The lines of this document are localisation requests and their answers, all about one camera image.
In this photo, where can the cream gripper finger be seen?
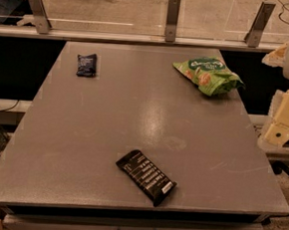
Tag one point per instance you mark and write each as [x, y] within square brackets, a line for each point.
[276, 57]
[275, 131]

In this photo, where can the green rice chip bag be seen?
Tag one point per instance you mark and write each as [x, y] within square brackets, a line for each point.
[211, 75]

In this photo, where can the dark blue rxbar wrapper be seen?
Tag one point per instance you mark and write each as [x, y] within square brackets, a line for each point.
[87, 66]

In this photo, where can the black snack bar wrapper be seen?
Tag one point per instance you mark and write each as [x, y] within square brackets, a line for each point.
[149, 178]

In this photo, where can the right metal glass bracket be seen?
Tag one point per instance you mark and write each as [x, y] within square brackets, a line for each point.
[253, 37]

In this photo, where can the metal glass bracket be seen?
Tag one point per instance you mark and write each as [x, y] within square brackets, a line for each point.
[172, 12]
[41, 20]
[253, 37]

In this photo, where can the middle metal glass bracket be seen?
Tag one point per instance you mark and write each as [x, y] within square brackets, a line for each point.
[172, 12]

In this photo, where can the left metal glass bracket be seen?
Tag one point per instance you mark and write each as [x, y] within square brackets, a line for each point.
[41, 20]

